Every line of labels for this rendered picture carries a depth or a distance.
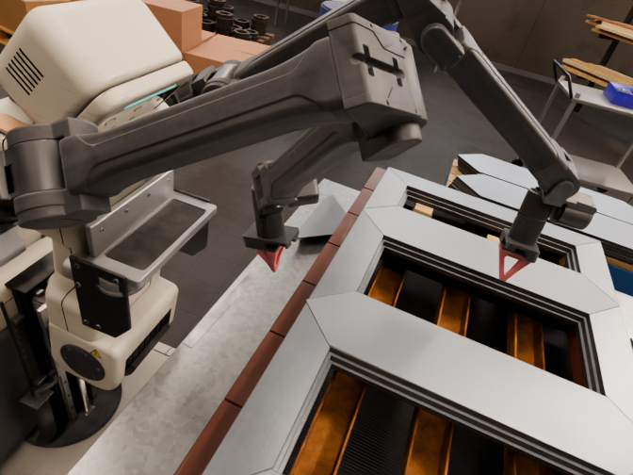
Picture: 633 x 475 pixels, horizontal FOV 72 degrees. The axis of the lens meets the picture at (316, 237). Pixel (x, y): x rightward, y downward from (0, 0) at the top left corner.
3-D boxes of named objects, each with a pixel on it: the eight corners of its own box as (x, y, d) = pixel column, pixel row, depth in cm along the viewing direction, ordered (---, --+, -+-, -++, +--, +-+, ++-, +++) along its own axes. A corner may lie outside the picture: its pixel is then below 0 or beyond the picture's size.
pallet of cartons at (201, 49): (100, 85, 370) (89, -12, 326) (170, 60, 452) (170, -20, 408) (237, 132, 350) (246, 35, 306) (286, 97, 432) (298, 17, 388)
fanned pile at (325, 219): (360, 205, 165) (363, 197, 163) (324, 262, 135) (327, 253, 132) (331, 194, 168) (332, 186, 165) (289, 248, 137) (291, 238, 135)
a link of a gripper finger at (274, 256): (262, 257, 98) (257, 222, 93) (291, 263, 96) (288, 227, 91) (248, 275, 93) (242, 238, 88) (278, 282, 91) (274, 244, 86)
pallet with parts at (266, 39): (246, 62, 496) (251, 18, 468) (147, 32, 514) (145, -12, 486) (276, 47, 567) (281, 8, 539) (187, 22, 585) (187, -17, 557)
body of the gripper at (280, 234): (256, 227, 94) (252, 197, 90) (300, 235, 91) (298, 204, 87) (242, 243, 89) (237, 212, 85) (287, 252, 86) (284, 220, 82)
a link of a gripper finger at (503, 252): (515, 276, 98) (533, 239, 95) (518, 289, 92) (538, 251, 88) (486, 266, 100) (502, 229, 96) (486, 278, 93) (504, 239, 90)
